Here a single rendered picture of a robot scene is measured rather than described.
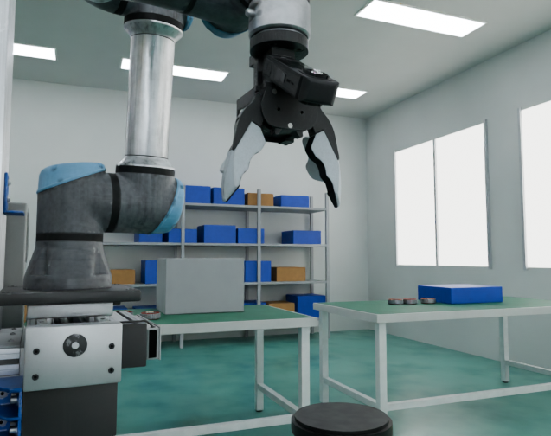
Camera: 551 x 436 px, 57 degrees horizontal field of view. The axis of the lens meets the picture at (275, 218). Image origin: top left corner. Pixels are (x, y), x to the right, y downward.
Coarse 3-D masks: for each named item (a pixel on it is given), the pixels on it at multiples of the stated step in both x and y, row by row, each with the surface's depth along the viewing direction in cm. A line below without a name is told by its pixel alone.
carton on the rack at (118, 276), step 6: (114, 270) 596; (120, 270) 599; (126, 270) 601; (132, 270) 604; (114, 276) 596; (120, 276) 598; (126, 276) 601; (132, 276) 603; (114, 282) 595; (120, 282) 598; (126, 282) 600; (132, 282) 603
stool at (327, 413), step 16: (304, 416) 169; (320, 416) 169; (336, 416) 169; (352, 416) 169; (368, 416) 169; (384, 416) 169; (304, 432) 160; (320, 432) 157; (336, 432) 155; (352, 432) 155; (368, 432) 156; (384, 432) 159
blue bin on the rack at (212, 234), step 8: (200, 232) 657; (208, 232) 639; (216, 232) 642; (224, 232) 646; (232, 232) 650; (200, 240) 655; (208, 240) 638; (216, 240) 642; (224, 240) 645; (232, 240) 649
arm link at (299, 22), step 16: (256, 0) 59; (272, 0) 58; (288, 0) 58; (304, 0) 59; (256, 16) 59; (272, 16) 58; (288, 16) 58; (304, 16) 59; (256, 32) 59; (304, 32) 59
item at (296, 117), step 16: (272, 32) 58; (288, 32) 58; (256, 48) 60; (272, 48) 59; (288, 48) 60; (304, 48) 60; (256, 64) 63; (256, 80) 62; (272, 96) 57; (288, 96) 58; (272, 112) 57; (288, 112) 58; (304, 112) 58; (272, 128) 58; (288, 128) 57; (304, 128) 58
